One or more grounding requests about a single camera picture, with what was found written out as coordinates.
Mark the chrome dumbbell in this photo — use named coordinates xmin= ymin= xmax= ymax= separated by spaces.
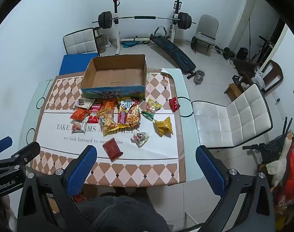
xmin=187 ymin=70 xmax=205 ymax=85

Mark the barbell with black plates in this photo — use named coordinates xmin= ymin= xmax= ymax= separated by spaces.
xmin=92 ymin=11 xmax=196 ymax=31

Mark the brown wooden chair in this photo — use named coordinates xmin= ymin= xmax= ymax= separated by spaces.
xmin=252 ymin=59 xmax=284 ymax=96

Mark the glass table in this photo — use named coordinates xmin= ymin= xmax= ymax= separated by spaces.
xmin=23 ymin=68 xmax=205 ymax=189

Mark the dark red flat packet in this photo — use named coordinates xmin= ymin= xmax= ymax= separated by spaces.
xmin=102 ymin=138 xmax=124 ymax=162

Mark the grey chair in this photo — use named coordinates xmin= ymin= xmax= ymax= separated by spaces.
xmin=191 ymin=14 xmax=219 ymax=54

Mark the clear small snack packet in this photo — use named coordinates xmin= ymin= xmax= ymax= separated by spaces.
xmin=131 ymin=132 xmax=149 ymax=147

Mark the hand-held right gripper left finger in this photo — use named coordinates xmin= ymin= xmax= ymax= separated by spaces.
xmin=17 ymin=145 xmax=98 ymax=232

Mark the small wooden stool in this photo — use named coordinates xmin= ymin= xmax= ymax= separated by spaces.
xmin=224 ymin=83 xmax=243 ymax=102

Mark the person's dark fleece clothing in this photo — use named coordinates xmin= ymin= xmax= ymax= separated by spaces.
xmin=75 ymin=188 xmax=172 ymax=232

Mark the blue cushion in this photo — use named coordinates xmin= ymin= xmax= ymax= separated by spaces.
xmin=59 ymin=53 xmax=99 ymax=76

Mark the red and green snack packet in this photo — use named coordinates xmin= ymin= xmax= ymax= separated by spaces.
xmin=88 ymin=101 xmax=104 ymax=124

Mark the yellow snack packet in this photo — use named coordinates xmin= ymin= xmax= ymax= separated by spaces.
xmin=154 ymin=117 xmax=173 ymax=138

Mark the black scooter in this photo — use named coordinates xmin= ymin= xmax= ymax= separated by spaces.
xmin=251 ymin=36 xmax=274 ymax=63

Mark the red noodle packet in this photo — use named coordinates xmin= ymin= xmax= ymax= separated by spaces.
xmin=126 ymin=100 xmax=141 ymax=127

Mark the white chocolate wafer packet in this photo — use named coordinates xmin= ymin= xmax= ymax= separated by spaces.
xmin=74 ymin=97 xmax=95 ymax=109

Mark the white barbell rack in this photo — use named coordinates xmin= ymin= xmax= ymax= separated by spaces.
xmin=112 ymin=0 xmax=182 ymax=55

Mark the checkered printed tablecloth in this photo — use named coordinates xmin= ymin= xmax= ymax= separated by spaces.
xmin=32 ymin=69 xmax=187 ymax=188

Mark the yellow biscuit packet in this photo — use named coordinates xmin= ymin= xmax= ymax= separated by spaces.
xmin=96 ymin=100 xmax=120 ymax=136

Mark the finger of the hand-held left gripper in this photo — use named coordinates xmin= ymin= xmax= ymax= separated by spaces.
xmin=0 ymin=141 xmax=41 ymax=173
xmin=0 ymin=136 xmax=13 ymax=155

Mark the clear water jug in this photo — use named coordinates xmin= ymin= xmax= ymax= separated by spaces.
xmin=95 ymin=32 xmax=107 ymax=54

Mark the cardboard box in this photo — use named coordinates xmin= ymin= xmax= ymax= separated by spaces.
xmin=80 ymin=54 xmax=148 ymax=100

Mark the black dumbbell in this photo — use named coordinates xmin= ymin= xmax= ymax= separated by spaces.
xmin=215 ymin=45 xmax=235 ymax=61

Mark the small red snack packet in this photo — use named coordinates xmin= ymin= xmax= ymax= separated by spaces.
xmin=169 ymin=97 xmax=181 ymax=112

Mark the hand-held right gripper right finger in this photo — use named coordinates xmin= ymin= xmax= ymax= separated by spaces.
xmin=195 ymin=145 xmax=276 ymax=232

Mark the white goose plush toy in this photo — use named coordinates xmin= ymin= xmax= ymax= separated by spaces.
xmin=265 ymin=130 xmax=294 ymax=191

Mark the white plastic bag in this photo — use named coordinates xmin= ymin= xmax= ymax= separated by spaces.
xmin=252 ymin=69 xmax=266 ymax=87

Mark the orange snack packet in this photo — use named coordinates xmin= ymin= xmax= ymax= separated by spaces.
xmin=70 ymin=109 xmax=91 ymax=120

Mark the small white snack packet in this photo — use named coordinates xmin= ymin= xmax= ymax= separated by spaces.
xmin=70 ymin=119 xmax=88 ymax=134

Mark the green candy packet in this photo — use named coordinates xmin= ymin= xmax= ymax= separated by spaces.
xmin=141 ymin=98 xmax=162 ymax=121

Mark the black sit-up bench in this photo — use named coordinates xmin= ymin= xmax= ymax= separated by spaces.
xmin=149 ymin=26 xmax=196 ymax=74

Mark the white quilted chair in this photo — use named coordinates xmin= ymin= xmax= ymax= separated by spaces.
xmin=192 ymin=83 xmax=273 ymax=149
xmin=63 ymin=28 xmax=100 ymax=56

